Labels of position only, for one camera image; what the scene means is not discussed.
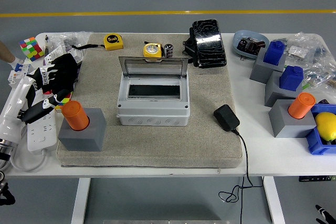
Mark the small multicolour puzzle cube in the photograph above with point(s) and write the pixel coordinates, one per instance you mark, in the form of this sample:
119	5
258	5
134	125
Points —
64	102

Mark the black cloth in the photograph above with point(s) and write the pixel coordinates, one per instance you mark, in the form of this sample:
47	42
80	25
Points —
67	72

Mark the white printed card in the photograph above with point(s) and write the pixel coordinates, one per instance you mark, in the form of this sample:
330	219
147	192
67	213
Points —
53	54

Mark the large multicolour puzzle cube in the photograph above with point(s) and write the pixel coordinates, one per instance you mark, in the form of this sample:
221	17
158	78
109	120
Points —
31	49

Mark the small yellow tape measure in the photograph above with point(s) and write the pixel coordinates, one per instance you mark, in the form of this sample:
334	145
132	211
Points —
152	50

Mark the white grey circuit breaker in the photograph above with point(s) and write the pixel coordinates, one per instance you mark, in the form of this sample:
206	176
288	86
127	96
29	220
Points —
77	56

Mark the grey block holder round hole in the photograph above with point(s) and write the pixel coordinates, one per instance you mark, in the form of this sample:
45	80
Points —
286	127
81	140

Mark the dark electronic parts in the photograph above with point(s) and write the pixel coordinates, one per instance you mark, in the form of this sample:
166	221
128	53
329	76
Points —
248	44

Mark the black cylindrical capacitor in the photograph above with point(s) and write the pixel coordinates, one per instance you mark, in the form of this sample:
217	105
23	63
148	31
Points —
168	51

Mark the white table leg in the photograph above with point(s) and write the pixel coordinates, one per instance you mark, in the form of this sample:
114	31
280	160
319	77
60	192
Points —
274	200
80	200

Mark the black table control panel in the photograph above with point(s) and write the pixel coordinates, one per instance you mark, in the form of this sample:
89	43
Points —
315	178

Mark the orange cylinder battery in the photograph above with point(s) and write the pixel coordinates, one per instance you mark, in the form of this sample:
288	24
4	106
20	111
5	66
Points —
74	115
300	106

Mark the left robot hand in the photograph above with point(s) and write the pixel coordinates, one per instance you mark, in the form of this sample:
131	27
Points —
15	103

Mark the grey junction box tinted lid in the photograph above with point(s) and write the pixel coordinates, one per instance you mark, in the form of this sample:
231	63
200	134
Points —
152	113

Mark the clear plastic bag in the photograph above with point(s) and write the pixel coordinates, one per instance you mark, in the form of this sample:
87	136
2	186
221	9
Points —
65	39

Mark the white circuit breaker blue switch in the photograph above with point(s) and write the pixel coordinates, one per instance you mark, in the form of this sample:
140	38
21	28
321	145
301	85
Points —
17	73

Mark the blue plastic bin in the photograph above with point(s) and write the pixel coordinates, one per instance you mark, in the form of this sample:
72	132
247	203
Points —
315	145

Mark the clear plastic bags of parts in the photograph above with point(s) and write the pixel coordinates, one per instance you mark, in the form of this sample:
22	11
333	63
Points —
315	58

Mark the yellow lemon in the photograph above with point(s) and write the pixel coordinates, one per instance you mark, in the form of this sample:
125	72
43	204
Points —
326	125

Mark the blue-grey bowl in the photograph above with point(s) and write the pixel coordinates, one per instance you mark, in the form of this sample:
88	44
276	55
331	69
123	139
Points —
244	33

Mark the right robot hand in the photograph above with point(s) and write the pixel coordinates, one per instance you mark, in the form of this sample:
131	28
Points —
325	214

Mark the glossy black tray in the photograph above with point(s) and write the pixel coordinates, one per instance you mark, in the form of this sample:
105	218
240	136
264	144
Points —
210	43

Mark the grey block holder square hole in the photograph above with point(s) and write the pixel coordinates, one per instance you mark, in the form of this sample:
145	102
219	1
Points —
260	70
273	93

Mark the grey-brown mat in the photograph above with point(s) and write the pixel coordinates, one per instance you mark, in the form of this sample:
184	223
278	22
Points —
157	145

